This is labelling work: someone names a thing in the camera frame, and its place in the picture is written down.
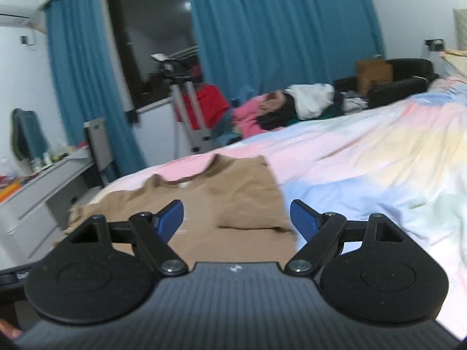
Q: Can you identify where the pastel bed sheet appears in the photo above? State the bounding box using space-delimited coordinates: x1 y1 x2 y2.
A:
90 79 466 338

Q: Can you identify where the tan t-shirt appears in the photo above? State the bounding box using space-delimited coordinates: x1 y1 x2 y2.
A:
69 155 296 267

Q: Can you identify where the white air conditioner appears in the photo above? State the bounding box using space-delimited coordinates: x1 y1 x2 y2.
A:
0 4 35 27

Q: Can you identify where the dark window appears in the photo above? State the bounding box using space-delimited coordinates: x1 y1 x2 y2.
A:
107 0 196 109

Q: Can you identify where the right blue curtain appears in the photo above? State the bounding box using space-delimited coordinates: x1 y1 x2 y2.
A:
189 0 386 104

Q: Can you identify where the black sofa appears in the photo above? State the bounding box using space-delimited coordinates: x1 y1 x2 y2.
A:
333 58 439 109

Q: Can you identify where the pink garment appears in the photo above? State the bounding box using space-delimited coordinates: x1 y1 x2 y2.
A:
233 91 286 139

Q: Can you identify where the left blue curtain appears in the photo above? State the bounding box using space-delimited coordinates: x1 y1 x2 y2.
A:
45 0 146 175

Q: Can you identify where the white garment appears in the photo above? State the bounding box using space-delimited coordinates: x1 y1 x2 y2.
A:
284 83 335 121

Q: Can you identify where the red garment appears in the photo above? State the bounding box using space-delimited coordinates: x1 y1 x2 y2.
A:
182 84 229 130

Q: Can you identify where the orange box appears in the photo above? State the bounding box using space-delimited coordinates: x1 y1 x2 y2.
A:
0 182 21 202

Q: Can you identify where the blue curtain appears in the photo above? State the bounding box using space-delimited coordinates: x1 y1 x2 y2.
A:
45 0 146 175
189 0 386 104

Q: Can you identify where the grey jacket on wall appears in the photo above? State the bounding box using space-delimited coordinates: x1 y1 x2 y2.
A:
10 108 50 162

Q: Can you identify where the black and white chair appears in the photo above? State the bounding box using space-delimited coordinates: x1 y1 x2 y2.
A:
84 117 114 186

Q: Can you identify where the white dresser desk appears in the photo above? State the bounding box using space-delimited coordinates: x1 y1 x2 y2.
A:
1 147 93 270

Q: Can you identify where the black garment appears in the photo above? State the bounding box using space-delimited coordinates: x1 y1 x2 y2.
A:
257 90 298 130

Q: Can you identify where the brown paper bag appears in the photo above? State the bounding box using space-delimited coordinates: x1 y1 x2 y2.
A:
356 58 393 96

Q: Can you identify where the silver camera tripod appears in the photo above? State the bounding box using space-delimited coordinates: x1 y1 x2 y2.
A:
150 53 214 154

